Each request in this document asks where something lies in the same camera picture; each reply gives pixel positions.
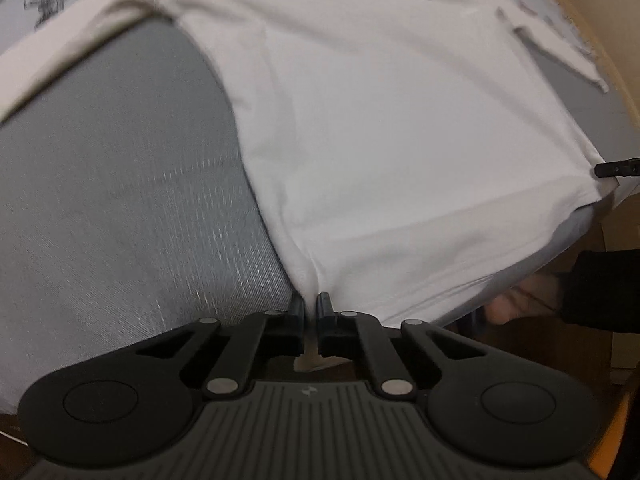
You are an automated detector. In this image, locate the person's hand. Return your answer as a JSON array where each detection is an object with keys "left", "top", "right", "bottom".
[{"left": 484, "top": 274, "right": 561, "bottom": 325}]

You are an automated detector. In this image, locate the white t-shirt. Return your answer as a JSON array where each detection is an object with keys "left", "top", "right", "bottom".
[{"left": 1, "top": 0, "right": 617, "bottom": 325}]

